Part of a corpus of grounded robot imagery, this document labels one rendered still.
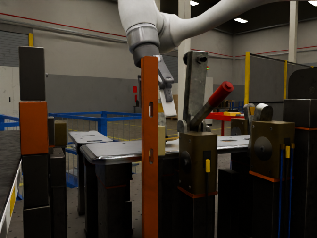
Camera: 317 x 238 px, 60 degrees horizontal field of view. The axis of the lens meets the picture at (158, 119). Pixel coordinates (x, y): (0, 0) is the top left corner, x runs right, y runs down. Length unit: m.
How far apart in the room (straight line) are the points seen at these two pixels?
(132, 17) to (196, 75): 0.31
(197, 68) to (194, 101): 0.07
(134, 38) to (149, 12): 0.08
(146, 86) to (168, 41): 0.41
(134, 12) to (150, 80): 0.31
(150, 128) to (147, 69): 0.11
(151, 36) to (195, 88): 0.26
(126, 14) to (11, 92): 7.82
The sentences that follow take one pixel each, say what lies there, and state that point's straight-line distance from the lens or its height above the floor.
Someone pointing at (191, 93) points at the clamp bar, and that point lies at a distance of 0.56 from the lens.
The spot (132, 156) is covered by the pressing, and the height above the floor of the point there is 1.00.
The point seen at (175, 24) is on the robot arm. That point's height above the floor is 1.35.
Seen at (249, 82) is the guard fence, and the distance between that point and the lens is 5.59.
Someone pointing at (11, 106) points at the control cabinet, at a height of 0.90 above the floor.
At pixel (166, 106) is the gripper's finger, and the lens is 0.67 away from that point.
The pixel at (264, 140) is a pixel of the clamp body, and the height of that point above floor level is 1.03.
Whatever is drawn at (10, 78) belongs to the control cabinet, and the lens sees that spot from 8.56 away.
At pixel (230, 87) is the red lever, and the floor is 1.14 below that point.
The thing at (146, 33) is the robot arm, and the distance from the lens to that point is 0.77.
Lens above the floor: 1.12
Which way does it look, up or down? 4 degrees down
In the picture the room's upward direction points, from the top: straight up
